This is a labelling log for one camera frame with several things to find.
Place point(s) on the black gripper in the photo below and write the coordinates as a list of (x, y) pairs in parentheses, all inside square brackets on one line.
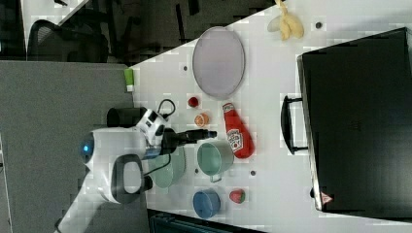
[(171, 140)]

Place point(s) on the red ketchup bottle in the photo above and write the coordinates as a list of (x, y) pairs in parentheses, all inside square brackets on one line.
[(237, 134)]

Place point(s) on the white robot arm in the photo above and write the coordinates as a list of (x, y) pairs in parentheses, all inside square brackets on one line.
[(113, 156)]

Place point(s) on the green plastic strainer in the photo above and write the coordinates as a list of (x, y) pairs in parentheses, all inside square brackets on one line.
[(167, 170)]

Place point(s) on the orange slice toy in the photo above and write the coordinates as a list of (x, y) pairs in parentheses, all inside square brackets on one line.
[(201, 120)]

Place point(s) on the green metal mug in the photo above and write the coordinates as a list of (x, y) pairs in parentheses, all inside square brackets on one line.
[(214, 158)]

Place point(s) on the small red toy fruit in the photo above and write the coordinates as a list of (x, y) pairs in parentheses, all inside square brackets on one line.
[(193, 102)]

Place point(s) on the dark grey cylinder cup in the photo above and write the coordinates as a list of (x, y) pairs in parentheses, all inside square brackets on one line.
[(124, 117)]

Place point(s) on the blue cup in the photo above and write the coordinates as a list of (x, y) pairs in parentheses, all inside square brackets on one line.
[(206, 203)]

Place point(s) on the red toy strawberry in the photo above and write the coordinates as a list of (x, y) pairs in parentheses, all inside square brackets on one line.
[(237, 196)]

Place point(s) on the grey round plate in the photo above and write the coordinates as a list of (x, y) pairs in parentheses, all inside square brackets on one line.
[(218, 62)]

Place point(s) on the green white tube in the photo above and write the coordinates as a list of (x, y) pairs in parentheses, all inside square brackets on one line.
[(129, 79)]

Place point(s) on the black office chair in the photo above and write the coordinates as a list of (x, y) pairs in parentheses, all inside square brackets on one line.
[(50, 42)]

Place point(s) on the black toaster oven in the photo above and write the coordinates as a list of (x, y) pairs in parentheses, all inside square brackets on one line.
[(356, 100)]

